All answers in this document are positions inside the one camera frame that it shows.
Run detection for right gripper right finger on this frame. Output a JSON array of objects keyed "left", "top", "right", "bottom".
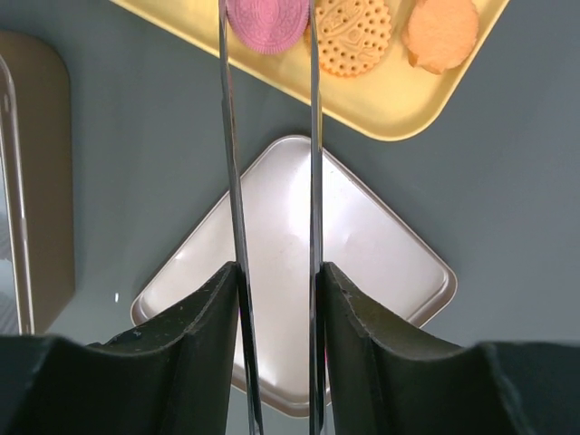
[{"left": 322, "top": 263, "right": 579, "bottom": 434}]

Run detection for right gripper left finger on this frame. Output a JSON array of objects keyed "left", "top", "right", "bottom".
[{"left": 1, "top": 262, "right": 238, "bottom": 434}]

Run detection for metal tongs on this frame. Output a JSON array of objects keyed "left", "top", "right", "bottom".
[{"left": 218, "top": 1, "right": 326, "bottom": 434}]

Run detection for orange biscuit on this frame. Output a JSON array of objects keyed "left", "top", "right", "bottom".
[{"left": 314, "top": 0, "right": 392, "bottom": 78}]

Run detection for orange cookie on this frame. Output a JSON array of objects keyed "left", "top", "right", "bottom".
[{"left": 401, "top": 0, "right": 479, "bottom": 74}]

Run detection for pink sandwich cookie bottom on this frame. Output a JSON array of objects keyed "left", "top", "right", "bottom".
[{"left": 226, "top": 0, "right": 310, "bottom": 55}]

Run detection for gold tin lid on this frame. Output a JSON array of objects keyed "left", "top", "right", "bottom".
[{"left": 130, "top": 135, "right": 458, "bottom": 418}]

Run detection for gold cookie tin box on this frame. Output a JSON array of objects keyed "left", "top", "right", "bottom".
[{"left": 1, "top": 31, "right": 75, "bottom": 335}]

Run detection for orange yellow tray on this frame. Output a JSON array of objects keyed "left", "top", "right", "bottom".
[{"left": 124, "top": 1, "right": 506, "bottom": 140}]

